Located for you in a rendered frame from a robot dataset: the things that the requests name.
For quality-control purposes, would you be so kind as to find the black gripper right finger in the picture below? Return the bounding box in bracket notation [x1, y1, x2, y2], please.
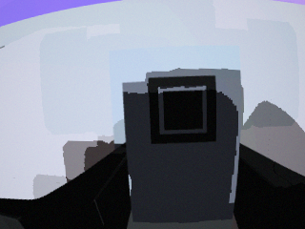
[234, 144, 305, 229]

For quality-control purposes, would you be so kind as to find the grey floor panel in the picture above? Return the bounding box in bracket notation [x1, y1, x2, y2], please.
[0, 0, 305, 199]

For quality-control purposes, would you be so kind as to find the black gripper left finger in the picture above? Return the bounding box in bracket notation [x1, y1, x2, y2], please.
[0, 142, 131, 229]

